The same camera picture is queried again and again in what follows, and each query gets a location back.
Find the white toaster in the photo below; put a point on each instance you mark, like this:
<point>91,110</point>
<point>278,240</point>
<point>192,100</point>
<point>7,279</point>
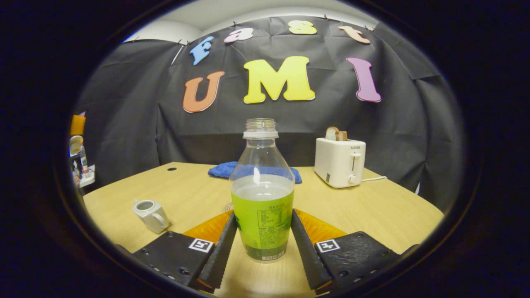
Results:
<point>335,165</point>

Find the white teacup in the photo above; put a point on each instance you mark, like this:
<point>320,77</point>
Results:
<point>155,219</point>

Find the white round object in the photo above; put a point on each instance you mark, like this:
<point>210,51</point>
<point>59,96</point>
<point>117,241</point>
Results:
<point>75,145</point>

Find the toast bread slice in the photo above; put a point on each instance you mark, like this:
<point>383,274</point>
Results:
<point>331,134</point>

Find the round coaster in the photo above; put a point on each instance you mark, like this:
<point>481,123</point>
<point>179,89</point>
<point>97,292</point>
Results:
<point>229,207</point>

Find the white side table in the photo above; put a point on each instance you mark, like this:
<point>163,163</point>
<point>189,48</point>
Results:
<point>87,179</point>

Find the red cap plastic bottle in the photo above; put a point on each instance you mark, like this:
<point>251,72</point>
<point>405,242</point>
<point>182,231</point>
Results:
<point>84,163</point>

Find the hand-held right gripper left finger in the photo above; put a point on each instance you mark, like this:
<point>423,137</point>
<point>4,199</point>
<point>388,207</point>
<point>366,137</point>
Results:
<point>221,256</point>

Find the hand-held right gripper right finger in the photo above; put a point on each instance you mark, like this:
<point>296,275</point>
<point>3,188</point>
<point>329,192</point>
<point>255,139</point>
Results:
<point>306,256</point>

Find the blue towel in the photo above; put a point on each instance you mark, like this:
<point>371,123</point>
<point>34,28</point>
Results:
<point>221,169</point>

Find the orange object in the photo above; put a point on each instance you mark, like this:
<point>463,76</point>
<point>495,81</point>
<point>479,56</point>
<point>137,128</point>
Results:
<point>78,125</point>

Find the green label water bottle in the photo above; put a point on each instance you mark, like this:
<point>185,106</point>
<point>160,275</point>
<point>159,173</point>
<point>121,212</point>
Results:
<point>263,223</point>

